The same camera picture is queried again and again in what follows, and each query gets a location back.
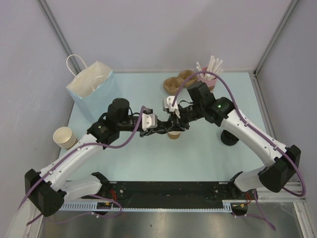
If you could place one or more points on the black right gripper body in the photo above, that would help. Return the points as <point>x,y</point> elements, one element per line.
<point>190,112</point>

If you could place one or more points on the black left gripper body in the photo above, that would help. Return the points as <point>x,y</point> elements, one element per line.
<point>129,124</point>

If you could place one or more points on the light blue paper bag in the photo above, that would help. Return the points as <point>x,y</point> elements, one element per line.
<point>93,89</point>

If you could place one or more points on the brown paper cups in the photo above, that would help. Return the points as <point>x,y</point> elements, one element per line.
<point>64,138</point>

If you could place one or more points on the single brown paper cup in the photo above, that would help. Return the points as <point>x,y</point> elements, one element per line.
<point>174,134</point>

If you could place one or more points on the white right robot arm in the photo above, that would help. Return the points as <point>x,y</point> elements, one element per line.
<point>280,162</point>

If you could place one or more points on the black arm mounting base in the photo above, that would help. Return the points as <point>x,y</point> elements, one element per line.
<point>172,191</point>

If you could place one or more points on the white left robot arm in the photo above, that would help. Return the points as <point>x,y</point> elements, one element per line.
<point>114,129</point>

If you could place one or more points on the pink straw holder cup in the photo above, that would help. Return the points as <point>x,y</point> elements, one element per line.
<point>210,81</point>

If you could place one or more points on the white wrapped straws bundle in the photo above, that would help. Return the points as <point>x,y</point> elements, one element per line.
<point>215,65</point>

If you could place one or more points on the brown pulp carrier stack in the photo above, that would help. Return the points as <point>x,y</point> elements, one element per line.
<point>172,84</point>

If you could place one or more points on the stacked black cup lids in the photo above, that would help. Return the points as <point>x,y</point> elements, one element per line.
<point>228,138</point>

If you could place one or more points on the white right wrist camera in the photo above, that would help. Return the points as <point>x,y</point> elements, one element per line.
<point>170,106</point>

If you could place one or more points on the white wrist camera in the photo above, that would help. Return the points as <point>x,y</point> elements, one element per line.
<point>149,119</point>
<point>170,106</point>

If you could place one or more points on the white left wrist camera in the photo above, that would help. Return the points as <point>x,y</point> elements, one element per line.
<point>149,119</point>

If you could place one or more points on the white slotted cable duct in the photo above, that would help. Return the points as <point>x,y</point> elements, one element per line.
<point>188,206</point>

